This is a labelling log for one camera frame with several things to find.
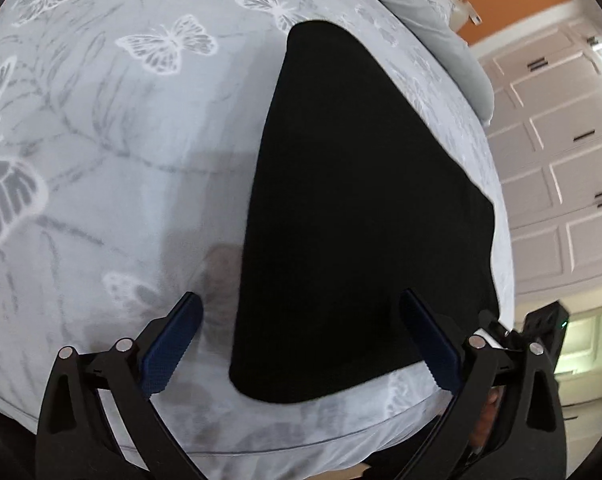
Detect black pants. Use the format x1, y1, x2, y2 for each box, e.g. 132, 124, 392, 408
229, 21, 498, 404

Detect right hand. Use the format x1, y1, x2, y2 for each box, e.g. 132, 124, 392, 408
468, 387, 504, 453

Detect white wardrobe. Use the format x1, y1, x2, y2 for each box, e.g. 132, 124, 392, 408
480, 16, 602, 297

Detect butterfly print grey bedsheet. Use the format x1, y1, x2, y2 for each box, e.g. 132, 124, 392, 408
0, 0, 514, 479

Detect grey folded duvet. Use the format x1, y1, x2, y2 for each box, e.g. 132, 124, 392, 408
379, 0, 495, 126

